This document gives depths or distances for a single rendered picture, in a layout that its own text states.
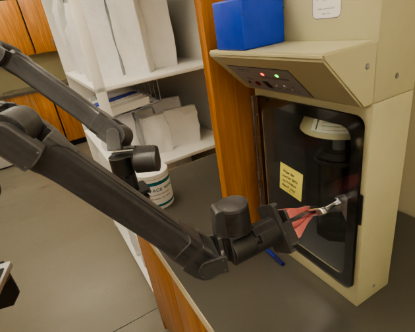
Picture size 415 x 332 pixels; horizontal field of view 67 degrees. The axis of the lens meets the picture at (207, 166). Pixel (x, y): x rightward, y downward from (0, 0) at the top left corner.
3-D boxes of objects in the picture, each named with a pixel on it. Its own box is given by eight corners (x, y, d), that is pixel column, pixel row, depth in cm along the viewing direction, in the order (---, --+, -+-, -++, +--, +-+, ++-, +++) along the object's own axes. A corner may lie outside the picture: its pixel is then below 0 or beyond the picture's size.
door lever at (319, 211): (313, 211, 72) (309, 201, 72) (344, 208, 63) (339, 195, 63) (296, 221, 70) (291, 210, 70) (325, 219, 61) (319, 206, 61)
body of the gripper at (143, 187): (152, 193, 86) (145, 170, 83) (115, 208, 82) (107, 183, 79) (144, 185, 91) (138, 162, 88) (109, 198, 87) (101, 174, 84)
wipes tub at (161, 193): (166, 190, 134) (159, 158, 128) (179, 202, 124) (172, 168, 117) (138, 201, 129) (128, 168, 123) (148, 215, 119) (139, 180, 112)
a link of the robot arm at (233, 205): (192, 252, 65) (200, 280, 57) (180, 204, 61) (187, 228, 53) (246, 236, 67) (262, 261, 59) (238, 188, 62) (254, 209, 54)
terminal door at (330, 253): (265, 225, 95) (255, 93, 78) (353, 290, 70) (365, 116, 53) (263, 226, 95) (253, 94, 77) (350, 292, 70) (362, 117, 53)
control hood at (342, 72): (253, 84, 78) (249, 41, 74) (374, 105, 51) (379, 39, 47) (213, 95, 73) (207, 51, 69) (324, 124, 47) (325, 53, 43)
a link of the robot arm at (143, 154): (118, 130, 87) (104, 128, 78) (159, 126, 85) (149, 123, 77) (122, 173, 87) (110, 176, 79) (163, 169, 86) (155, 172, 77)
